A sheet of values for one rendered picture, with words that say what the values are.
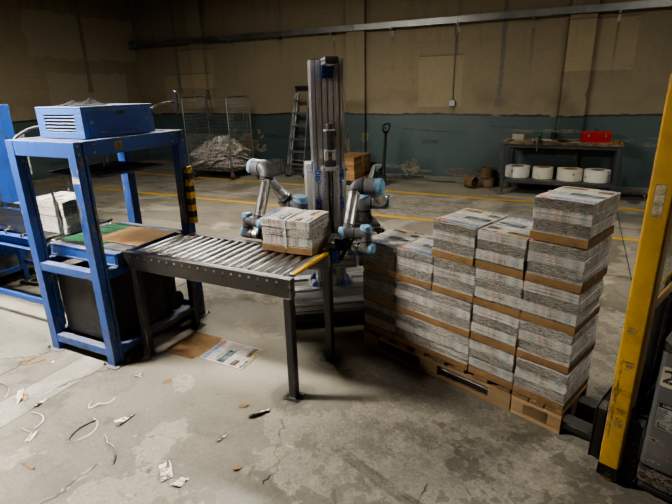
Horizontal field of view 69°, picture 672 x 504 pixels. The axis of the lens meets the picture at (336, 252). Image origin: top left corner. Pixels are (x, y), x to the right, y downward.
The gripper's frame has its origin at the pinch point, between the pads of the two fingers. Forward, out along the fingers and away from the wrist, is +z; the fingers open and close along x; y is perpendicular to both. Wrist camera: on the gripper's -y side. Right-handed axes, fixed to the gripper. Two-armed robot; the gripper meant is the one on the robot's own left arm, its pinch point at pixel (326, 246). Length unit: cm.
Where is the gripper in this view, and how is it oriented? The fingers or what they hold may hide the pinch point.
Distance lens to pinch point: 333.9
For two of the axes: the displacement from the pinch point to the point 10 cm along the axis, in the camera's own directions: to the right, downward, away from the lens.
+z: -9.0, -1.2, 4.1
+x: -4.3, 3.1, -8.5
